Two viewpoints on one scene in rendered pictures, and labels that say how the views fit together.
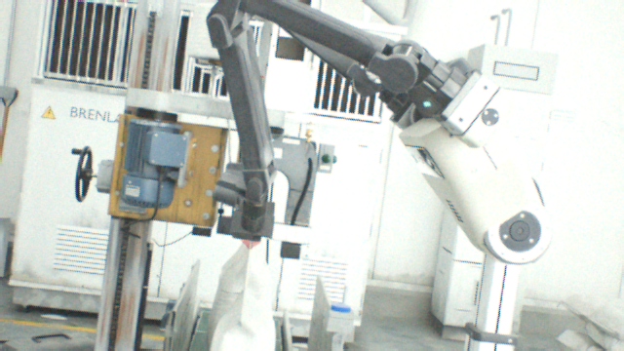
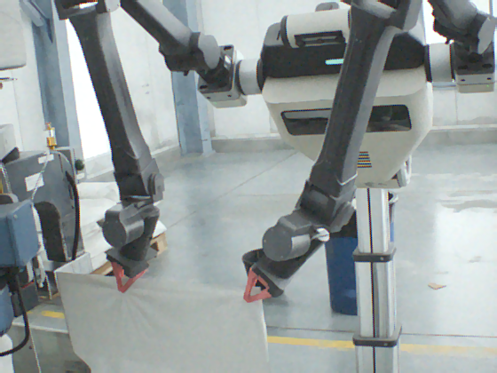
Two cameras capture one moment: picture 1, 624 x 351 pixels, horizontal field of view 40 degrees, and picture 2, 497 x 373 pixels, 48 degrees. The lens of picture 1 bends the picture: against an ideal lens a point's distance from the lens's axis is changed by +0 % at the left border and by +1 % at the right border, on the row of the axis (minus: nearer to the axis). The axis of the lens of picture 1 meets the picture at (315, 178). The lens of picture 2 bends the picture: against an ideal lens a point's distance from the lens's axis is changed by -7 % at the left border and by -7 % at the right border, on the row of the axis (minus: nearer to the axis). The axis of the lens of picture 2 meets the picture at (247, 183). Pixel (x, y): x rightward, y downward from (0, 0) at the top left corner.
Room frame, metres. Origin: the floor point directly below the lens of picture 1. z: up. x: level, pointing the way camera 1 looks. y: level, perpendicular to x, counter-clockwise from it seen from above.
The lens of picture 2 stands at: (1.61, 1.03, 1.48)
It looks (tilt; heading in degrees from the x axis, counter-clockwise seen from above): 12 degrees down; 298
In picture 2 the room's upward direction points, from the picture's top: 7 degrees counter-clockwise
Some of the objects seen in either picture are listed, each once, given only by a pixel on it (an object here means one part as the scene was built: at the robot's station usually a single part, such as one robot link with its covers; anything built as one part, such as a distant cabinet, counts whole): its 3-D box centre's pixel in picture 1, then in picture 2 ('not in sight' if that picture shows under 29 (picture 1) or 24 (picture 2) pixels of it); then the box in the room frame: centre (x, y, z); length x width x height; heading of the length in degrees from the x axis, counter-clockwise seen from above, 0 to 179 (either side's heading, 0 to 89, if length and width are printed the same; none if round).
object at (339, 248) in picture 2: not in sight; (359, 251); (2.60, -2.14, 0.32); 0.51 x 0.48 x 0.65; 94
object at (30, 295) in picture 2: (230, 225); (17, 298); (2.64, 0.24, 1.04); 0.08 x 0.06 x 0.05; 94
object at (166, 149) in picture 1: (164, 152); (9, 241); (2.38, 0.43, 1.25); 0.10 x 0.08 x 0.12; 119
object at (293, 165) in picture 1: (276, 173); (2, 208); (2.77, 0.13, 1.21); 0.30 x 0.25 x 0.30; 4
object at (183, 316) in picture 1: (181, 333); not in sight; (3.20, 0.42, 0.54); 1.05 x 0.02 x 0.41; 4
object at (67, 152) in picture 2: (325, 158); (67, 165); (2.67, -0.02, 1.29); 0.08 x 0.05 x 0.09; 4
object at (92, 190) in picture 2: not in sight; (98, 193); (4.91, -2.56, 0.56); 0.67 x 0.43 x 0.15; 4
